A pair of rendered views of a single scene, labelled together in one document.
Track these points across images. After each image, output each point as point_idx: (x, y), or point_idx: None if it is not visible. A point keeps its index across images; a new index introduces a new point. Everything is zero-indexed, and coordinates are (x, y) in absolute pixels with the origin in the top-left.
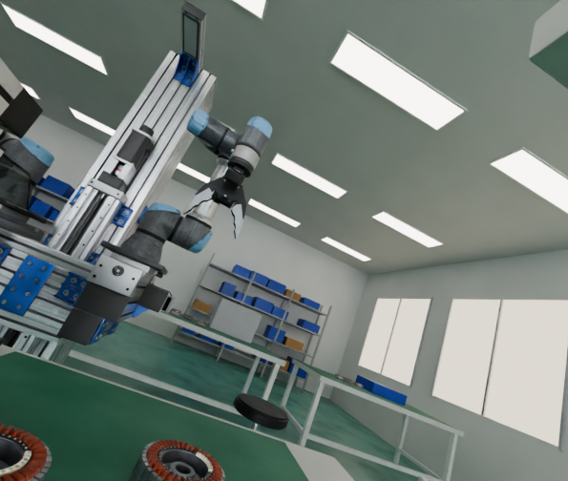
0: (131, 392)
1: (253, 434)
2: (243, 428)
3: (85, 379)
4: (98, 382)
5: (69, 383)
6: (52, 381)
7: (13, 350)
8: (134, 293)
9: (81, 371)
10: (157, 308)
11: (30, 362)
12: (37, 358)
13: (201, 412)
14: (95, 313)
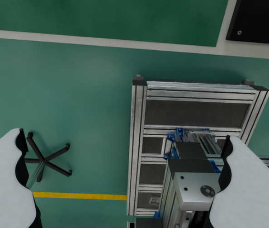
0: (126, 34)
1: (11, 22)
2: (21, 35)
3: (162, 32)
4: (152, 35)
5: (171, 12)
6: (181, 5)
7: (216, 49)
8: (172, 190)
9: (167, 49)
10: (139, 221)
11: (202, 32)
12: (200, 49)
13: (63, 41)
14: (188, 159)
